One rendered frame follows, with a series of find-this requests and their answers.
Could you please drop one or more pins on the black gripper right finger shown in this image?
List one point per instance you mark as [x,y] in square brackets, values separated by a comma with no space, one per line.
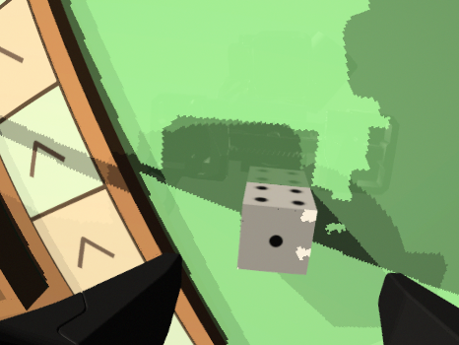
[413,315]

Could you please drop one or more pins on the grey die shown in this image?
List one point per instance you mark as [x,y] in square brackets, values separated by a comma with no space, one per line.
[276,231]

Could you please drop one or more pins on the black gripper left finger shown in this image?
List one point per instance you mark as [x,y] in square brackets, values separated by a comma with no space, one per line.
[133,308]

